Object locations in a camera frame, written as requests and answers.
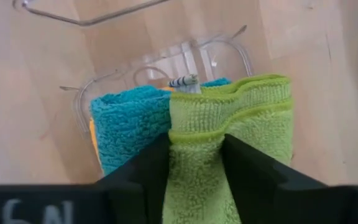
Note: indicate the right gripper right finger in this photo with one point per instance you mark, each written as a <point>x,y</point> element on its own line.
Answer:
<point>269,193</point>

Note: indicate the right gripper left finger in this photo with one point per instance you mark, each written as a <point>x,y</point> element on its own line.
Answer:
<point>129,196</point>

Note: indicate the teal microfiber towel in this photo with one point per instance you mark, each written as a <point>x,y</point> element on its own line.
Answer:
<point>129,124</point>

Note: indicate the green microfiber towel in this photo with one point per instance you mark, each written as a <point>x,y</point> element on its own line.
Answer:
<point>244,118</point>

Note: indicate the clear plastic bin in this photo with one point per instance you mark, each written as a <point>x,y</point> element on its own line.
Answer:
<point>85,22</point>

